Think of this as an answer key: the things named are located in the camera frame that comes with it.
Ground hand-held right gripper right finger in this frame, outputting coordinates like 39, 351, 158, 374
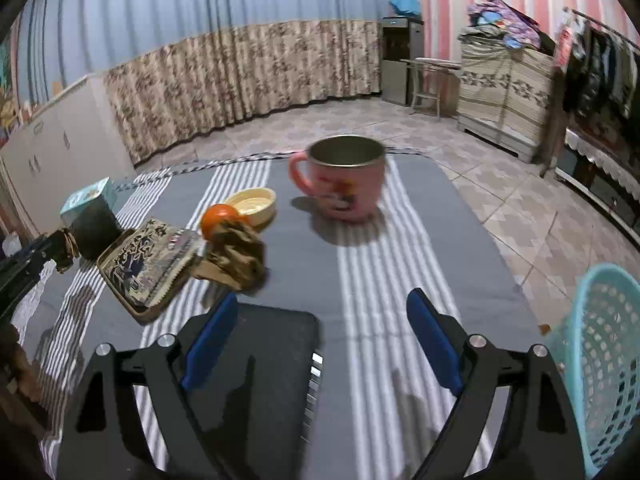
406, 287, 586, 480

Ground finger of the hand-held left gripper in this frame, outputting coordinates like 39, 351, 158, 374
0, 236, 63, 311

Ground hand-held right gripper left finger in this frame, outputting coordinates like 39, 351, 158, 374
56, 292, 239, 480

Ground small brown wrapper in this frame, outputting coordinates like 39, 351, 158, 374
49, 229, 81, 275

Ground black notebook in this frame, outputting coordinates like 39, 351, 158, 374
190, 304, 322, 480

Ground teal plastic basket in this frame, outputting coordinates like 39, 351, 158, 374
542, 262, 640, 480

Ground person's left hand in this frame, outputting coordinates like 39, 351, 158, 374
0, 327, 48, 431

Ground brown crumpled wrapper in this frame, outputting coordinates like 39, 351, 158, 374
197, 220, 268, 293

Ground grey striped tablecloth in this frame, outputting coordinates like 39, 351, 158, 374
10, 152, 546, 480

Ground teal tissue box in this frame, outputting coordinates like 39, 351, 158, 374
60, 176, 119, 226

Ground dark patterned snack bag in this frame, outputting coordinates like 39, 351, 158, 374
96, 217, 201, 323

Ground orange fruit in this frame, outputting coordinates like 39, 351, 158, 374
201, 204, 241, 238

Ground white cabinet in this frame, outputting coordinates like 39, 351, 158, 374
0, 74, 136, 238

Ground cream bowl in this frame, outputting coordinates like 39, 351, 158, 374
226, 187, 277, 233

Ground pink mug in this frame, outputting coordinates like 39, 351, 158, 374
288, 135, 388, 223

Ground lace-covered low cabinet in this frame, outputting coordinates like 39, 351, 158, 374
555, 127, 640, 246

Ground cloth-covered cabinet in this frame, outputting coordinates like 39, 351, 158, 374
456, 40, 555, 163

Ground grey water dispenser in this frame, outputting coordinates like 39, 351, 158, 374
381, 16, 425, 107

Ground small metal stool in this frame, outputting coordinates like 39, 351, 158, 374
400, 57, 462, 120

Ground blue and floral curtain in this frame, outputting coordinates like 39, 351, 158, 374
12, 0, 388, 163

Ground row of hanging clothes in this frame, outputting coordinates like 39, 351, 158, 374
552, 20, 640, 121

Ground pile of clothes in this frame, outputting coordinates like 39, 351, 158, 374
466, 0, 557, 52

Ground metal clothes rack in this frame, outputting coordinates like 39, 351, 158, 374
540, 6, 640, 178

